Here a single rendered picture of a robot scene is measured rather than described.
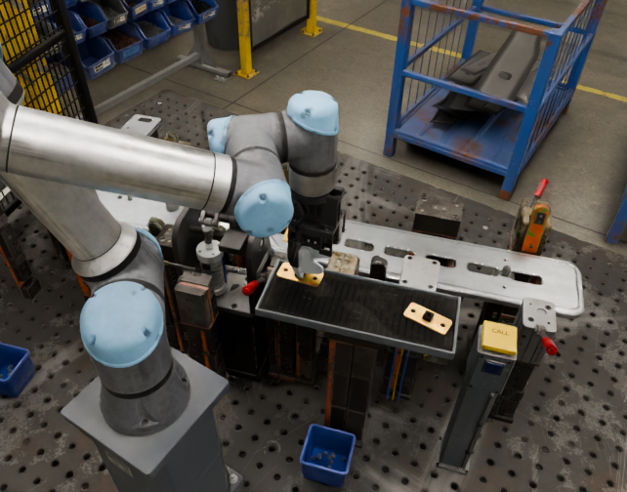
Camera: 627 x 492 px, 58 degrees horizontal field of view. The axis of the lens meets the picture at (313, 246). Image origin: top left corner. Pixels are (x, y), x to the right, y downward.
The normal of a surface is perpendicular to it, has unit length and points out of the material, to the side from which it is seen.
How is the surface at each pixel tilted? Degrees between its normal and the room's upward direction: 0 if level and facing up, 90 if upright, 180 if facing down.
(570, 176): 0
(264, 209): 90
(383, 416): 0
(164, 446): 0
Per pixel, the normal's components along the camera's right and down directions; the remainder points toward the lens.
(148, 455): 0.02, -0.73
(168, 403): 0.75, 0.20
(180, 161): 0.46, -0.24
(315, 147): 0.22, 0.67
